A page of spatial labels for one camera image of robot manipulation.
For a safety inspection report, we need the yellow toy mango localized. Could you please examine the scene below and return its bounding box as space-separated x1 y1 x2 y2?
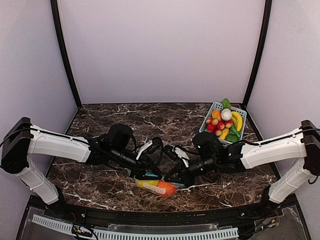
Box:
135 179 159 189

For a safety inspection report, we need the clear zip bag blue zipper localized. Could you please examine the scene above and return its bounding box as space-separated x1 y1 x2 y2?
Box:
134 171 184 197

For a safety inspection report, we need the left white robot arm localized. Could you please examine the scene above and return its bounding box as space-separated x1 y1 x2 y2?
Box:
0 117 164 205

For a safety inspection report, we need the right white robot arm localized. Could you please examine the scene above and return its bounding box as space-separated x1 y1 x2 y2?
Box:
164 120 320 204

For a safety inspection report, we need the green toy vegetable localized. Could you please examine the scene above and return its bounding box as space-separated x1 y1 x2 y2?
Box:
204 124 240 143

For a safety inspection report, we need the small orange toy fruit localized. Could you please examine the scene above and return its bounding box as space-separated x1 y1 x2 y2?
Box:
211 109 222 122

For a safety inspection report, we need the yellow toy banana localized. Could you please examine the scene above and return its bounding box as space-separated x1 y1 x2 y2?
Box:
231 111 243 132

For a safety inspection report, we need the white toy radish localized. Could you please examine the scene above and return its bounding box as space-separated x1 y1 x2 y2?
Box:
221 109 233 121

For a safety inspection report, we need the light blue perforated basket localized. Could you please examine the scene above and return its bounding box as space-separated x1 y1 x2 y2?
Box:
199 98 247 147

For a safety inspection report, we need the green toy lettuce leaf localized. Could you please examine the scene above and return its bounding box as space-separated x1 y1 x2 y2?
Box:
221 98 232 110

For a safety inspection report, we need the black front rail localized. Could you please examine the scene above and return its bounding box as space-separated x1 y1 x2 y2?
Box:
54 203 267 227

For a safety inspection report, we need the white slotted cable duct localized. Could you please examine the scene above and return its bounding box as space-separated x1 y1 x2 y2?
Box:
32 214 239 240

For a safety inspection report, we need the right black frame post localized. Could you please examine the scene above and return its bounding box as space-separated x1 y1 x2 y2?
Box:
242 0 273 108

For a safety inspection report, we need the black frame post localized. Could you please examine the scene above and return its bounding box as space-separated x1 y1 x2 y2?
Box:
50 0 83 109
242 0 273 108

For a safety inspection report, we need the left black frame post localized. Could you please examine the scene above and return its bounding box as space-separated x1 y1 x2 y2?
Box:
50 0 83 109

